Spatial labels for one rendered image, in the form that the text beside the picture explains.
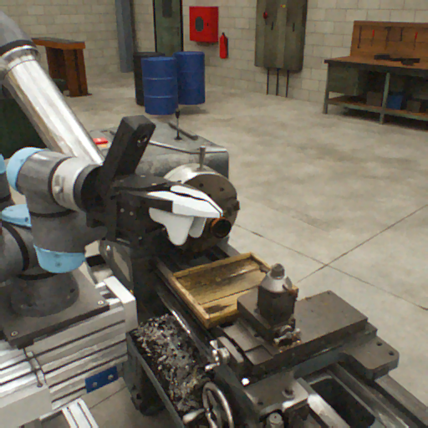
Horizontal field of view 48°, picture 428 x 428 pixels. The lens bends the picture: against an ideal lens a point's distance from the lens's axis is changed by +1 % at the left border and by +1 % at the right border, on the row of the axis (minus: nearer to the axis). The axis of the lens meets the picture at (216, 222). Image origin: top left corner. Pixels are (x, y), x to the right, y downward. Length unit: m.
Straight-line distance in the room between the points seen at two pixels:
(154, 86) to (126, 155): 7.54
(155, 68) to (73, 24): 4.95
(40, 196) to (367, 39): 8.19
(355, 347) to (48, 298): 0.85
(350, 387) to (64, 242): 0.92
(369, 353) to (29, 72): 1.10
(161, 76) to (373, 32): 3.49
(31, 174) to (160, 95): 7.46
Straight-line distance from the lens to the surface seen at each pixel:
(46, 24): 12.45
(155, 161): 1.81
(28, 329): 1.11
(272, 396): 1.26
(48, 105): 0.90
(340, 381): 1.43
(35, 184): 0.73
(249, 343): 1.31
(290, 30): 9.36
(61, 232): 0.76
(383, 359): 1.44
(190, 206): 0.56
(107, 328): 1.24
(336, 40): 9.10
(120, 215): 0.62
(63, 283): 1.13
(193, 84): 8.95
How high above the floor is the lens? 1.81
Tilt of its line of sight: 26 degrees down
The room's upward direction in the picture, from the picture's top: straight up
